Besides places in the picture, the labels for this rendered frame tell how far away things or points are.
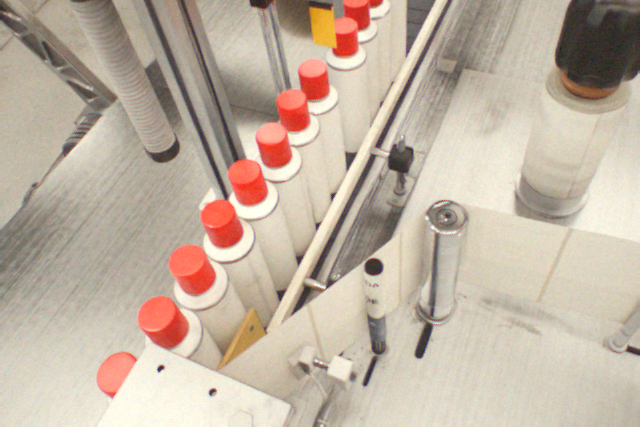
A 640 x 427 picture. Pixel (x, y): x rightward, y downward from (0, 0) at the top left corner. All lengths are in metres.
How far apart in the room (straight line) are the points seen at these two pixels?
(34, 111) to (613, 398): 2.34
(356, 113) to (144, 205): 0.36
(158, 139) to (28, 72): 2.28
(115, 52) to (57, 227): 0.48
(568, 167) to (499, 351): 0.22
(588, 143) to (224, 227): 0.40
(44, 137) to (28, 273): 1.58
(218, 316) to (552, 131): 0.40
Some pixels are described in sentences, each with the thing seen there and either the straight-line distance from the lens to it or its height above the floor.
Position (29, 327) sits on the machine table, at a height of 0.83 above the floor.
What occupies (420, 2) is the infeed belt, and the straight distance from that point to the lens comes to 1.08.
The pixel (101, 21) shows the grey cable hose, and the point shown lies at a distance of 0.49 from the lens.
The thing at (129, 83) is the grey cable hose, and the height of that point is 1.18.
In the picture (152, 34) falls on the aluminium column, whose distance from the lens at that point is 0.64.
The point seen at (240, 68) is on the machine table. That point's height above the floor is 0.83.
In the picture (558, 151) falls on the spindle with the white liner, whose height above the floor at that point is 1.00.
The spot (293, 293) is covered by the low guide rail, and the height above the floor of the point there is 0.92.
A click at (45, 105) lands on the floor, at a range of 2.60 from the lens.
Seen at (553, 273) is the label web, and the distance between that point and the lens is 0.60.
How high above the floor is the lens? 1.49
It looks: 52 degrees down
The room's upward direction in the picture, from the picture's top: 10 degrees counter-clockwise
